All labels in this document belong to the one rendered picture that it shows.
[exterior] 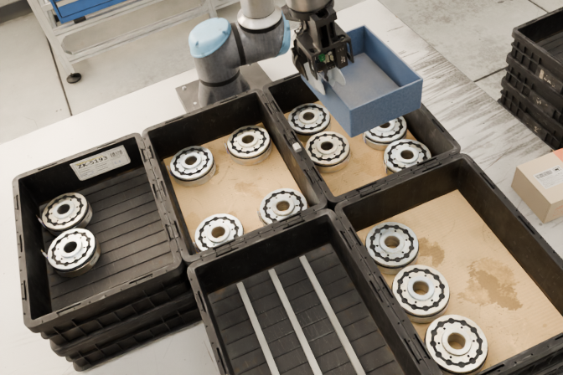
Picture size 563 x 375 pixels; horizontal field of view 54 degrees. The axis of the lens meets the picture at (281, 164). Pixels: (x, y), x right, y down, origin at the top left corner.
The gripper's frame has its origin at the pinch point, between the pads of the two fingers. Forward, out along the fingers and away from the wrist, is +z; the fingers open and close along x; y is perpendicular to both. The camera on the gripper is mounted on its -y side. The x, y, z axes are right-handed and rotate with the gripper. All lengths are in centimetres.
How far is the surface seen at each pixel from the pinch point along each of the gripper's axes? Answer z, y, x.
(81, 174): 19, -27, -53
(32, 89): 104, -199, -94
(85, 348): 29, 9, -64
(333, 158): 26.0, -3.9, -0.1
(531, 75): 71, -33, 84
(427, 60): 46, -37, 46
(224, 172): 26.9, -15.0, -23.1
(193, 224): 25.9, -4.5, -34.2
